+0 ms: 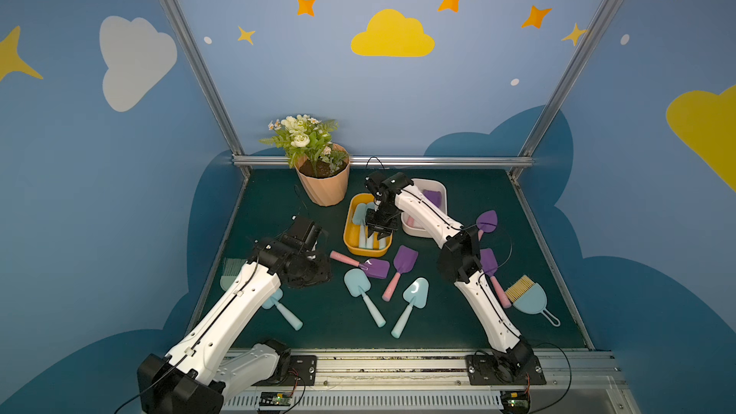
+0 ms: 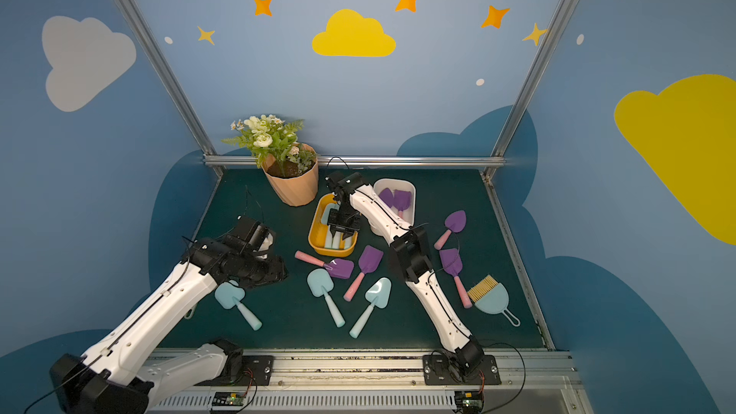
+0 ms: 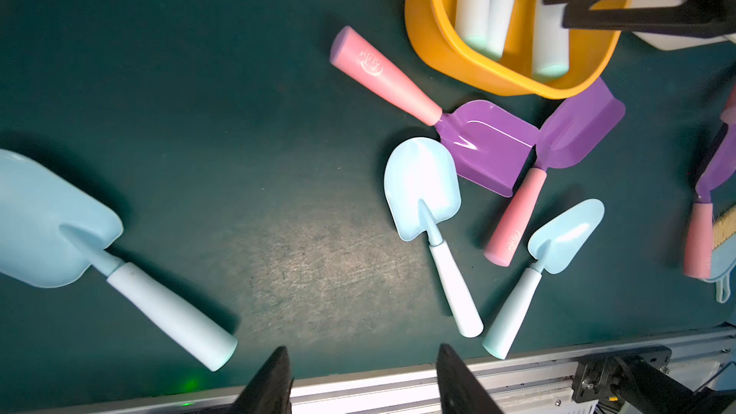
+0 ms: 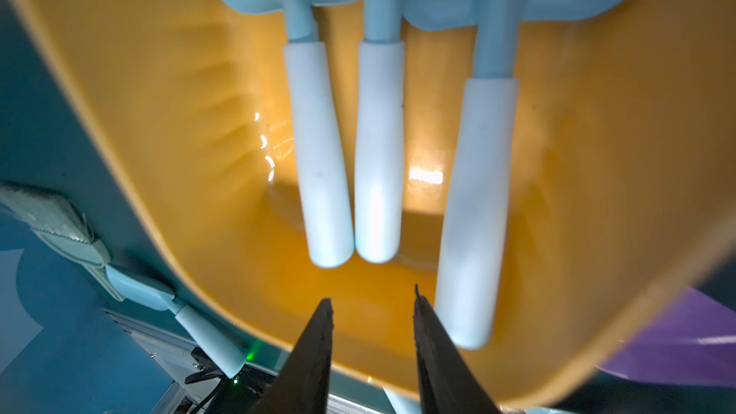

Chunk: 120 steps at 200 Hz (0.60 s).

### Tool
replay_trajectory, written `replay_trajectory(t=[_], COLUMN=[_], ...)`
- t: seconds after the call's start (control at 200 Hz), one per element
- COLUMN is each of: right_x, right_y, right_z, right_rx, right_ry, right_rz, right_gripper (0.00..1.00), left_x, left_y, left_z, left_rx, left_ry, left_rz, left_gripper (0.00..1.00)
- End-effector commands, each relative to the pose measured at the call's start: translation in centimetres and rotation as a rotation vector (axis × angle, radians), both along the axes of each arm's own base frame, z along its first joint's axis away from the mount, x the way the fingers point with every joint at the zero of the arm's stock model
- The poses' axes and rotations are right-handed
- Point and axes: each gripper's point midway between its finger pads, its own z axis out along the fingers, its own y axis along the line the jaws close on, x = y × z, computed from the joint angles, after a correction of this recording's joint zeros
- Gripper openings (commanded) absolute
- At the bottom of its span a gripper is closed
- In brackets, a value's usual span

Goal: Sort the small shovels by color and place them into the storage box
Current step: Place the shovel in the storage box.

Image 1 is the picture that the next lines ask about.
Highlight aluminium rail front frame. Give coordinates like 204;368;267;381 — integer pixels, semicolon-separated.
222;348;640;413

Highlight rear aluminium crossbar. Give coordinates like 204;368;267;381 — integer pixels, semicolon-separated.
232;154;534;169

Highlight white plastic storage box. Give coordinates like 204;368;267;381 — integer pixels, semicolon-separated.
401;178;448;239

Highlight left circuit board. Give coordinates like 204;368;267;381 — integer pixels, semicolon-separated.
258;392;293;409

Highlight blue hand brush tan bristles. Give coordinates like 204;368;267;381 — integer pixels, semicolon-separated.
505;275;561;328

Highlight right circuit board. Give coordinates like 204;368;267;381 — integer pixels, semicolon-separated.
500;391;531;414

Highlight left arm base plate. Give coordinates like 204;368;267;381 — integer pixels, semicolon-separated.
255;355;317;386

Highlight left aluminium frame post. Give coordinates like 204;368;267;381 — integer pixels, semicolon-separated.
159;0;245;165

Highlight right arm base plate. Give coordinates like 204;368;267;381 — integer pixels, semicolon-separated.
465;353;547;386

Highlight light blue pointed shovel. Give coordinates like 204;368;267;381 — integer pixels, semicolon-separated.
352;203;367;249
391;277;429;338

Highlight right aluminium frame post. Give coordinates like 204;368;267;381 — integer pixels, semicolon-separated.
510;0;625;183

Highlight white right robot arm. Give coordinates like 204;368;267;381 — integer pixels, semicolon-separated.
364;172;539;383

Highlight purple square shovel lying sideways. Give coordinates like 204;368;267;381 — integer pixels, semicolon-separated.
330;251;390;279

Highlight aluminium frame post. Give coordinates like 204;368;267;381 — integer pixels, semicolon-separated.
159;0;245;165
510;0;625;183

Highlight circuit board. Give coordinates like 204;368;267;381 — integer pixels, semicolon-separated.
500;391;531;414
258;392;293;409

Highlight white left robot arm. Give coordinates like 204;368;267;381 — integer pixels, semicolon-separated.
137;216;332;413

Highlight purple square shovel pink handle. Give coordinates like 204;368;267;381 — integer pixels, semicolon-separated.
381;245;419;302

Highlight potted white flower plant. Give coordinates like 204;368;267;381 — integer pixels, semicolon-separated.
261;114;350;207

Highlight yellow plastic storage box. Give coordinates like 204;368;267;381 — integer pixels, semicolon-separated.
343;193;393;259

